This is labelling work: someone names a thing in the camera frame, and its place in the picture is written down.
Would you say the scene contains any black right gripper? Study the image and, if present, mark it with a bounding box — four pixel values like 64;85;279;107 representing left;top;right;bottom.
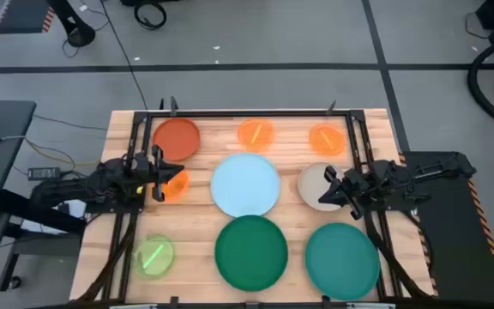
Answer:
317;165;372;221

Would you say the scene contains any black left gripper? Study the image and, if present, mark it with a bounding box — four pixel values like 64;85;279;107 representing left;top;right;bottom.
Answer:
133;144;186;203

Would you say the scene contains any orange translucent small plate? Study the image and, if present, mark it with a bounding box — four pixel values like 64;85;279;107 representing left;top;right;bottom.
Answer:
237;118;275;152
308;123;347;156
160;169;190;203

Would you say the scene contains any beige plastic plate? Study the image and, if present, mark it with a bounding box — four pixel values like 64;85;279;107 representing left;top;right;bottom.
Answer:
297;161;347;213

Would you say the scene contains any teal large plate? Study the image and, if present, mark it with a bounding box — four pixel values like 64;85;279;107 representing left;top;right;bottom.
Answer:
304;221;382;301

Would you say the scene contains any red-orange opaque plate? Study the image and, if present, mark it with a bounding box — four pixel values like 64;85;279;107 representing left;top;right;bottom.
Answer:
152;118;202;162

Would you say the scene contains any light blue large plate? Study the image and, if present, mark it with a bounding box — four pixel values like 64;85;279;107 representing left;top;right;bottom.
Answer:
209;152;282;219

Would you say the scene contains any green translucent small plate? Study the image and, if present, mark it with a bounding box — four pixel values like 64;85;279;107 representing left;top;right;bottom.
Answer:
132;233;177;280

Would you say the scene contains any dark green large plate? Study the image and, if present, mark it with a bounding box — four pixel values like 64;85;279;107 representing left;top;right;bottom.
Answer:
214;215;290;294

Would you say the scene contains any large black hazard-striped mat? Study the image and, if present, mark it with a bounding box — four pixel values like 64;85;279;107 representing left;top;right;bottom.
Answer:
396;149;494;305

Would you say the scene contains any black power adapter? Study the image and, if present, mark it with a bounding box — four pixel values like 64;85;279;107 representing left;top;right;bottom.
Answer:
27;166;62;182

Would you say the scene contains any black stand base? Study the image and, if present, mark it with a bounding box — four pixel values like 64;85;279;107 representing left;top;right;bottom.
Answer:
47;0;98;49

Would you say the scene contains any small black hazard-striped mat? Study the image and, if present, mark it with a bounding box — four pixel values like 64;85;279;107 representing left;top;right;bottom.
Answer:
0;0;56;35

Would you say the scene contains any black aluminium frame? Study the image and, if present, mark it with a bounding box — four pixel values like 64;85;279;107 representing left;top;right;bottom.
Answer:
70;97;437;309

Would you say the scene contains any yellow cable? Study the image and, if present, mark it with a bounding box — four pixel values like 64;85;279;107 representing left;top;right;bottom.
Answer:
22;136;102;169

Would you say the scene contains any long black floor cable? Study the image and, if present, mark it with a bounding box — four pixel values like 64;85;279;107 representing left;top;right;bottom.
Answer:
99;0;149;111

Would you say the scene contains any coiled black cable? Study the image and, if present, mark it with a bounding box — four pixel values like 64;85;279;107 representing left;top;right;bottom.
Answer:
133;1;168;32

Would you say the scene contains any thick black hose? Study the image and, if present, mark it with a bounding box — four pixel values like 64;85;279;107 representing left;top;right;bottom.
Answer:
466;35;494;135

